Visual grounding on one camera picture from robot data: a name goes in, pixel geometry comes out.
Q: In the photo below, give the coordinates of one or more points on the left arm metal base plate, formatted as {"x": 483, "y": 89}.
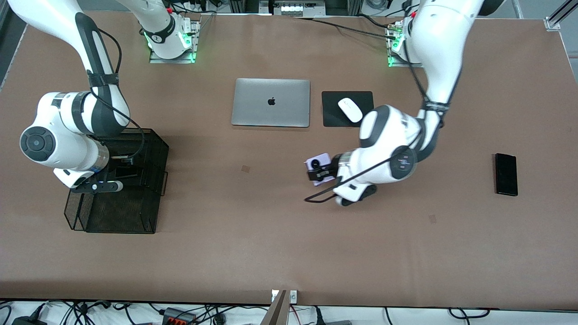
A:
{"x": 397, "y": 64}

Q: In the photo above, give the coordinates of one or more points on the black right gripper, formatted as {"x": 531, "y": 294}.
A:
{"x": 119, "y": 159}

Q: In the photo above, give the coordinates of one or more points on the grey metal post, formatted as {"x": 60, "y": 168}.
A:
{"x": 277, "y": 313}

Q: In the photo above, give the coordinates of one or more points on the silver laptop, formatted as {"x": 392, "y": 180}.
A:
{"x": 271, "y": 101}

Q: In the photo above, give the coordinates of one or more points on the black slab smartphone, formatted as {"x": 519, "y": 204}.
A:
{"x": 505, "y": 174}

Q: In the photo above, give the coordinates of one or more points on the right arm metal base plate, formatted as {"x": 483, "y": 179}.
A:
{"x": 156, "y": 58}

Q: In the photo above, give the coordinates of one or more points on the black plug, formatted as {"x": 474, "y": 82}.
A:
{"x": 319, "y": 318}

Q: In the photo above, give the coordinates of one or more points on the black mouse pad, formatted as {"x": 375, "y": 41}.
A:
{"x": 329, "y": 113}

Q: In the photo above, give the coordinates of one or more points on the black power adapter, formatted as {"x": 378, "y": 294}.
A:
{"x": 27, "y": 321}

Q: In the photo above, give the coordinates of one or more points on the black mesh two-tier tray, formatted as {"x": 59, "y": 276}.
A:
{"x": 135, "y": 216}

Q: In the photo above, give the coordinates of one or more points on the white socket strip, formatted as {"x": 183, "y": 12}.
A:
{"x": 298, "y": 9}

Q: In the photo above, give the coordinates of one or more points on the lavender flip phone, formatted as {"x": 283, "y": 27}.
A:
{"x": 321, "y": 158}

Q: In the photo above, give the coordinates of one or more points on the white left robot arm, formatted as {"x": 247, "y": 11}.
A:
{"x": 442, "y": 40}

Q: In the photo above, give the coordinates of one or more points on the white computer mouse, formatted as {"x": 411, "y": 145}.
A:
{"x": 350, "y": 109}

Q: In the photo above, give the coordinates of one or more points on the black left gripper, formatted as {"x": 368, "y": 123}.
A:
{"x": 333, "y": 165}

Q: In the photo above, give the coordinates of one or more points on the black orange power strip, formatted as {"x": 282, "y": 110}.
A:
{"x": 178, "y": 318}

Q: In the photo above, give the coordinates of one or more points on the small aluminium bracket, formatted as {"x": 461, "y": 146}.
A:
{"x": 293, "y": 296}

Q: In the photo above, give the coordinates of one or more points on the aluminium frame profile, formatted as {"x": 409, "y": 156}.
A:
{"x": 557, "y": 18}

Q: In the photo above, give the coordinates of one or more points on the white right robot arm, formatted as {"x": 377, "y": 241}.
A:
{"x": 67, "y": 113}

